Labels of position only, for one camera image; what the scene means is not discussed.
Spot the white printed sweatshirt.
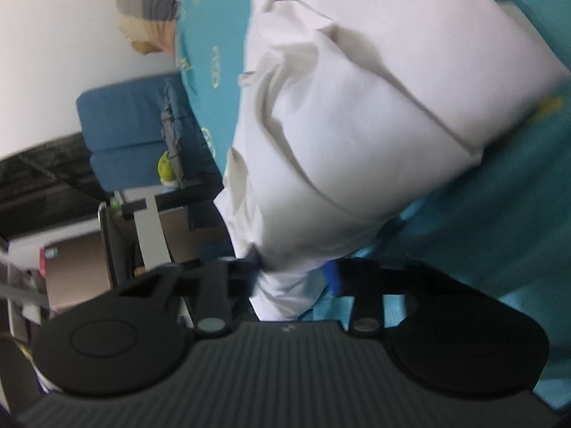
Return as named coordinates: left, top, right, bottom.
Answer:
left=214, top=0, right=571, bottom=322

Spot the teal patterned bed sheet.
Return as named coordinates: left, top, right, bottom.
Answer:
left=172, top=0, right=571, bottom=183

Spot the blue covered chair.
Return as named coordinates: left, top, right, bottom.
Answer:
left=76, top=76, right=224, bottom=193

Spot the grey cloth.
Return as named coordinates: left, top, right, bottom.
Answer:
left=160, top=93, right=183, bottom=158

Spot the dark cabinet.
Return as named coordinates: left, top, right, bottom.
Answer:
left=0, top=134, right=110, bottom=239

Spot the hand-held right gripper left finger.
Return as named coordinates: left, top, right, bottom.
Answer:
left=117, top=258, right=263, bottom=338

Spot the yellow plush toy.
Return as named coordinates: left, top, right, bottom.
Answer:
left=157, top=152, right=177, bottom=186

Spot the dark chair with white backrest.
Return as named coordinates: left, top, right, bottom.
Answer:
left=98, top=187, right=233, bottom=287

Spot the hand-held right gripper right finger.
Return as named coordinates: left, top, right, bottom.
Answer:
left=325, top=259, right=447, bottom=338

